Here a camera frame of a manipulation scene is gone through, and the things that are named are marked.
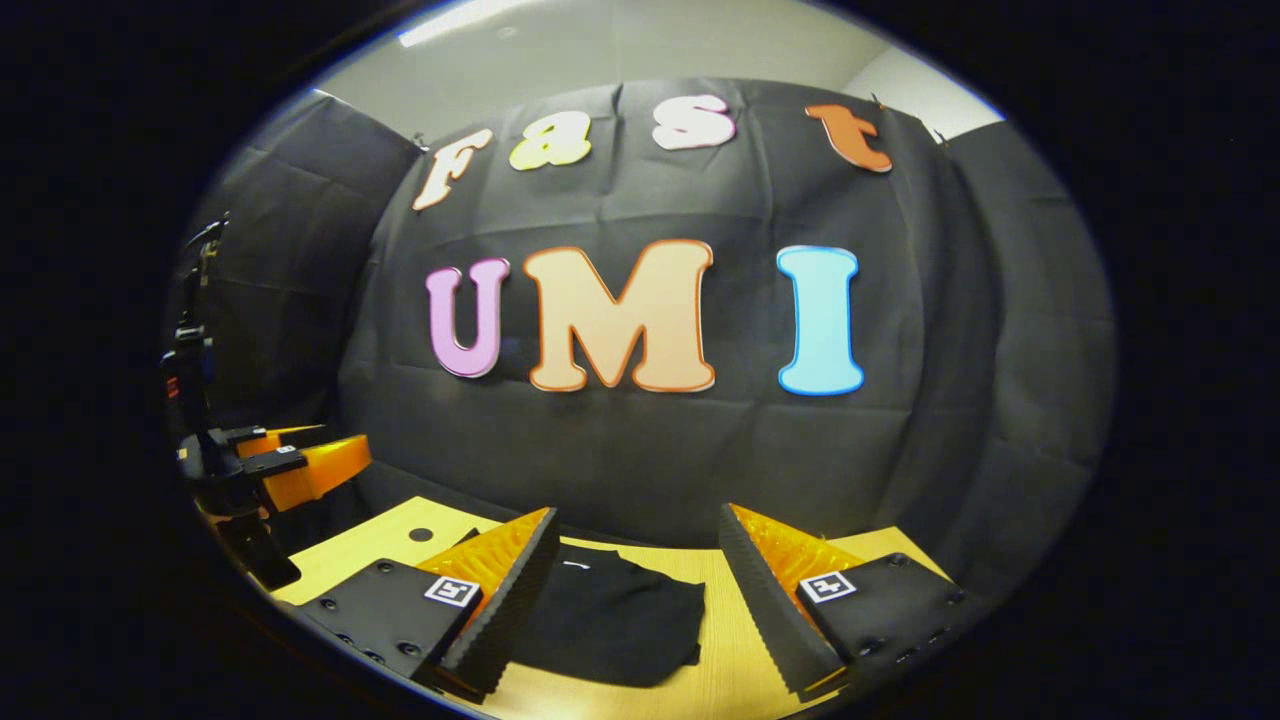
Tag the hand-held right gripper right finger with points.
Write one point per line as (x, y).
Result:
(765, 605)

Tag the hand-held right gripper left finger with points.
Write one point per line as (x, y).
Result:
(510, 610)

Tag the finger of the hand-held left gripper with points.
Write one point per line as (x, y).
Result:
(280, 438)
(320, 470)

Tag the black button-up shirt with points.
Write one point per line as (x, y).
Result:
(610, 620)

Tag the black backdrop cloth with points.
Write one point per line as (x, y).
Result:
(700, 450)

